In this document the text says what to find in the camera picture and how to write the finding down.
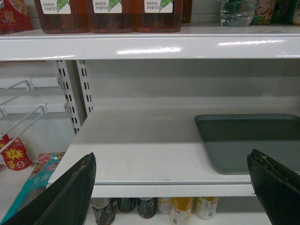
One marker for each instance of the white wire hook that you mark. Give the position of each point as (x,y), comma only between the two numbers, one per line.
(40,110)
(15,90)

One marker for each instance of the grey silver tray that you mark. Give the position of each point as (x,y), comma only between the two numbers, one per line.
(229,138)

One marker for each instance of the yellow drink bottle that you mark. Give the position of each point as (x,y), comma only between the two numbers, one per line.
(181,210)

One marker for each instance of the brown tea bottle middle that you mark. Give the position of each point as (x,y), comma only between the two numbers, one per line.
(110,16)

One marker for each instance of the teal pink snack bag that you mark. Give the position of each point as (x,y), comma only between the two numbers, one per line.
(36,183)

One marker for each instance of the brown tea bottle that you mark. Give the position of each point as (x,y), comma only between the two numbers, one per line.
(110,16)
(157,16)
(62,16)

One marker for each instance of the clear water bottle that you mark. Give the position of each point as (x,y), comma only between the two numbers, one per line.
(237,13)

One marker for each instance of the dark drink bottle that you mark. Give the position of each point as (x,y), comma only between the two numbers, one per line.
(147,207)
(103,210)
(126,204)

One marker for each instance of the dark drink bottle left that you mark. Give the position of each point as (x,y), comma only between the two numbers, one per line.
(103,210)

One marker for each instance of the white wire hook upper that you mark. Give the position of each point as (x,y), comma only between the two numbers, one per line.
(15,90)

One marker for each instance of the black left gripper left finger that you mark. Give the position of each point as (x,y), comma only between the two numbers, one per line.
(65,202)

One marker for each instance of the white wire hook lower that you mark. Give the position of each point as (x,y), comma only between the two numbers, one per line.
(40,110)

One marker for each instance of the white yellow drink can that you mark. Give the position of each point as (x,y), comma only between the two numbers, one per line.
(164,205)

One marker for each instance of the green cartoon snack bag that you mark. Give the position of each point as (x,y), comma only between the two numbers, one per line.
(263,12)

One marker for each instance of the white perforated shelf upright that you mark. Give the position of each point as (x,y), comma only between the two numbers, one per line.
(74,81)

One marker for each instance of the white shelf board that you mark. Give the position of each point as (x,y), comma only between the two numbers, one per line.
(150,153)
(193,41)

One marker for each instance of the white upper shelf board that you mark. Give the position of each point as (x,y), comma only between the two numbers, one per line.
(193,41)

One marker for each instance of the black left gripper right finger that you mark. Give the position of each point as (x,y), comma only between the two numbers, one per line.
(276,187)

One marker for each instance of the dark drink bottle right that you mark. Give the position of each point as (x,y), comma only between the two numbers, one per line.
(147,207)

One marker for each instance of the white green drink bottle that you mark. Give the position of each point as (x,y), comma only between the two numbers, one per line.
(206,207)

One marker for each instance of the brown tea bottle right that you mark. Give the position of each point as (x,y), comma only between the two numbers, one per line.
(157,16)

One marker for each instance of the white middle shelf board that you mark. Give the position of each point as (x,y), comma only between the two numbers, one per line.
(150,153)

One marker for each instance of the red snack bag top left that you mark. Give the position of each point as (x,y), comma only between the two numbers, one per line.
(14,17)

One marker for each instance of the dark drink bottle middle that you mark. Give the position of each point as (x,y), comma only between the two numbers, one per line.
(126,204)

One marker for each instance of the red yellow snack bag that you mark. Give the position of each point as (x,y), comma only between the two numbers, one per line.
(15,156)

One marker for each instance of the brown tea bottle left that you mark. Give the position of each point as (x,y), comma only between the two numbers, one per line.
(62,16)

